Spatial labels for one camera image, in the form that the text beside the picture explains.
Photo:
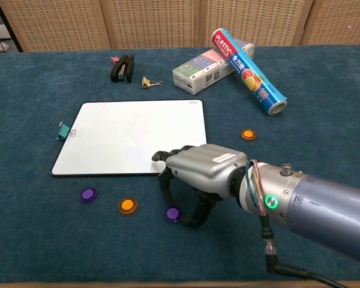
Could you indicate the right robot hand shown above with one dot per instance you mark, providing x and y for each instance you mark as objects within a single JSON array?
[{"x": 204, "y": 166}]

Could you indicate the orange round magnet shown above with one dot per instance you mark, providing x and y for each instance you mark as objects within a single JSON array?
[
  {"x": 127, "y": 205},
  {"x": 247, "y": 134}
]

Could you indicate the purple round magnet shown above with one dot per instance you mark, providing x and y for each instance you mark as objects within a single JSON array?
[
  {"x": 171, "y": 213},
  {"x": 88, "y": 194}
]

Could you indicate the white rectangular board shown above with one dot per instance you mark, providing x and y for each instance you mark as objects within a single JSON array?
[{"x": 123, "y": 138}]

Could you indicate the tissue multipack in clear wrap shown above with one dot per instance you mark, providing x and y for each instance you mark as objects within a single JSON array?
[{"x": 198, "y": 75}]

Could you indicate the small yellow binder clip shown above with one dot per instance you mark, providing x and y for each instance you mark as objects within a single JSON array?
[{"x": 145, "y": 82}]

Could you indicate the red blue foil box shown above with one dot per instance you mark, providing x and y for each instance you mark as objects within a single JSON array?
[{"x": 249, "y": 72}]

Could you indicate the black stapler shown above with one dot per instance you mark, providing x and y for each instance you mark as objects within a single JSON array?
[{"x": 121, "y": 69}]

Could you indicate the pink binder clip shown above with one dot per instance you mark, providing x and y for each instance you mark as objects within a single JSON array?
[{"x": 114, "y": 59}]

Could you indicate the teal binder clip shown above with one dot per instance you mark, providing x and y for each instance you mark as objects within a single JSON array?
[{"x": 63, "y": 131}]

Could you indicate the wooden folding screen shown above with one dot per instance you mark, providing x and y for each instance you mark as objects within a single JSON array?
[{"x": 153, "y": 24}]

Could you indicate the dark blue table carpet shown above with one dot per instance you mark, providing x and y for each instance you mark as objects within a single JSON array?
[{"x": 48, "y": 240}]

